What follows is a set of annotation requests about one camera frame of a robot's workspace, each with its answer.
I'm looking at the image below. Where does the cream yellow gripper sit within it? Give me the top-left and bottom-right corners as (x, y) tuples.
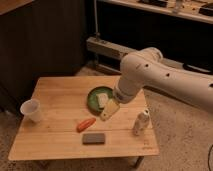
(100, 99), (120, 121)

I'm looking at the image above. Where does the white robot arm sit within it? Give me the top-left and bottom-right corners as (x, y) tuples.
(100, 47), (213, 121)

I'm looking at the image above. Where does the white block on plate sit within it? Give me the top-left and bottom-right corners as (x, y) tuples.
(96, 93), (108, 108)

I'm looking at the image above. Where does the green round plate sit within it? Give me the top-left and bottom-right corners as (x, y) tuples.
(87, 86), (113, 113)

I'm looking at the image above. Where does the orange carrot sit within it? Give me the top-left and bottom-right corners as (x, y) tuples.
(76, 118), (96, 133)

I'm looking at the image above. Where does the white small bottle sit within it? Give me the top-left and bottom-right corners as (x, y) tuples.
(133, 109), (150, 136)

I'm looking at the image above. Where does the grey rectangular sponge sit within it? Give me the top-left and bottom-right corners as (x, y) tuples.
(82, 133), (105, 144)

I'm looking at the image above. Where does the small wooden table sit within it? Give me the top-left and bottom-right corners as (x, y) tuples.
(8, 76), (159, 161)

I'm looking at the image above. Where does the grey power strip box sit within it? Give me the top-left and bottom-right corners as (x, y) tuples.
(86, 37), (134, 60)

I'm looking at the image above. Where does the white plastic cup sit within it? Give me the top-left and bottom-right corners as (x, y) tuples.
(20, 99), (43, 123)

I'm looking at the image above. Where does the background workbench shelf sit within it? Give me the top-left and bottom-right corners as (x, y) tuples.
(101, 0), (213, 24)

